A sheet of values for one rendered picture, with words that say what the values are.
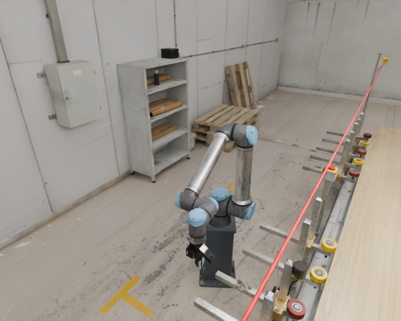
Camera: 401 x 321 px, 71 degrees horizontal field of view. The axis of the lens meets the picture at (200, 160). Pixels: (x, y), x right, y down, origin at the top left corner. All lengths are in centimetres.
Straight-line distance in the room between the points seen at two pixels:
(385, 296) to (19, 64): 314
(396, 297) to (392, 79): 759
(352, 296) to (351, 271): 16
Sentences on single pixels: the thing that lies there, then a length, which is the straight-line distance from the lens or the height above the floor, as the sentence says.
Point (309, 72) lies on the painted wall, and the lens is 912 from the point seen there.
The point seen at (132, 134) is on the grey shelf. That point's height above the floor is 67.
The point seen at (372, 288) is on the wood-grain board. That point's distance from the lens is 169.
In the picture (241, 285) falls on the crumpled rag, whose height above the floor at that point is 87.
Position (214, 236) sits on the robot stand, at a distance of 227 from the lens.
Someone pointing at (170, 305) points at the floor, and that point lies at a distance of 254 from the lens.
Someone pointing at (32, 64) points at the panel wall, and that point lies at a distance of 316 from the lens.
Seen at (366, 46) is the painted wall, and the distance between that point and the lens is 885.
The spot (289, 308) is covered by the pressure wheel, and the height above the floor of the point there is 91.
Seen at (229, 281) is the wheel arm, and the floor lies 86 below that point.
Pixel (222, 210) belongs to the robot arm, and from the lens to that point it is 214.
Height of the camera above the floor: 206
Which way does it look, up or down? 27 degrees down
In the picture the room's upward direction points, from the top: straight up
